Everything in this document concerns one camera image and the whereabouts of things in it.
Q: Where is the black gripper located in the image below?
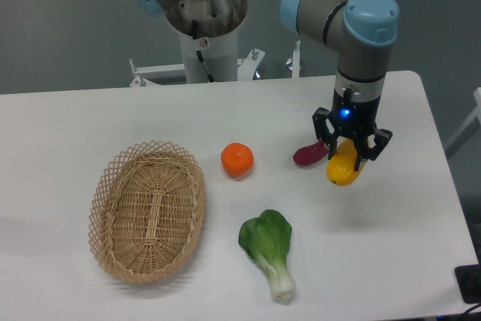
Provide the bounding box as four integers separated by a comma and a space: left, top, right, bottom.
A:
312, 91, 393, 171

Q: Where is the yellow mango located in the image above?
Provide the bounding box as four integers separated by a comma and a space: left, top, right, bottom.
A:
326, 139, 368, 186

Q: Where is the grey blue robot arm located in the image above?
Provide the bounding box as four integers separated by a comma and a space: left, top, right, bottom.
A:
136, 0, 399, 171

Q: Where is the purple sweet potato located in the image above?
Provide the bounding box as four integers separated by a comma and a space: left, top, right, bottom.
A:
292, 141, 328, 166

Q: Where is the orange tangerine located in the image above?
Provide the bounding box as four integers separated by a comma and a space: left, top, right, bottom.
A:
221, 142, 254, 177

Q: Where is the white furniture at right edge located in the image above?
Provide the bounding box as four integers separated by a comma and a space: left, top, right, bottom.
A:
444, 87, 480, 159

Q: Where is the green bok choy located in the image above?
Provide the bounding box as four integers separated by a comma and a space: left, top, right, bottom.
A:
237, 210, 296, 303

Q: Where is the black device at table edge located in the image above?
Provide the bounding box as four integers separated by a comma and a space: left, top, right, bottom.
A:
454, 264, 480, 304

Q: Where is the woven wicker basket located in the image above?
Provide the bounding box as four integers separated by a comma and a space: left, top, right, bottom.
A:
88, 141, 206, 283

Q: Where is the white metal base frame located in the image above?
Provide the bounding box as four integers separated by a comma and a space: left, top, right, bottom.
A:
129, 40, 302, 87

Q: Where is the black cable on pedestal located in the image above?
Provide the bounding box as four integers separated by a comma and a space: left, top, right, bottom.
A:
191, 20, 216, 83

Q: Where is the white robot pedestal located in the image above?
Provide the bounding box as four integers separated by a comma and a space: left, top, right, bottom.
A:
165, 0, 248, 81

